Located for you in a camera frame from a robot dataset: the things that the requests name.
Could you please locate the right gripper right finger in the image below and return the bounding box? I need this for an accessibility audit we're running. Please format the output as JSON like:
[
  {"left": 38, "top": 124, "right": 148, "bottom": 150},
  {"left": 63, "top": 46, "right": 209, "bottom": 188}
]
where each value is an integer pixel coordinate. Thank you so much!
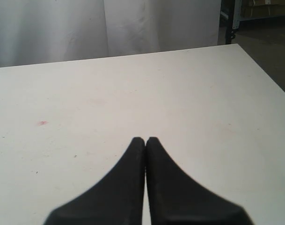
[{"left": 146, "top": 137, "right": 251, "bottom": 225}]

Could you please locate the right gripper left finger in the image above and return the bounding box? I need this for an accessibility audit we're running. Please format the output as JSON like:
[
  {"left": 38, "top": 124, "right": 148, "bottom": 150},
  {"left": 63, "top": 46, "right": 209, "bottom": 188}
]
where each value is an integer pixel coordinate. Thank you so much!
[{"left": 45, "top": 137, "right": 145, "bottom": 225}]

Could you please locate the blue metal shelf rack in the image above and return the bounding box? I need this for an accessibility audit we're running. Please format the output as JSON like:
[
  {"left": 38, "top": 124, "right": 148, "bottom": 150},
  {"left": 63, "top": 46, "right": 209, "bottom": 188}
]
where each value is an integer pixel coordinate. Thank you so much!
[{"left": 220, "top": 0, "right": 285, "bottom": 30}]

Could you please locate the white backdrop curtain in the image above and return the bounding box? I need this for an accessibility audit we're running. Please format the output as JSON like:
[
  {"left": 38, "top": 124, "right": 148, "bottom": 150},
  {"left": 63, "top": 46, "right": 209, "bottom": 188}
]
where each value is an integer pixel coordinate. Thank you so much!
[{"left": 0, "top": 0, "right": 221, "bottom": 67}]

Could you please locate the black metal stand pole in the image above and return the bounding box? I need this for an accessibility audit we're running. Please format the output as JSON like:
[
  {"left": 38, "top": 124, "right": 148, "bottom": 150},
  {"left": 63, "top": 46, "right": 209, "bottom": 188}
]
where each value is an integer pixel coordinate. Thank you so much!
[{"left": 225, "top": 0, "right": 235, "bottom": 45}]

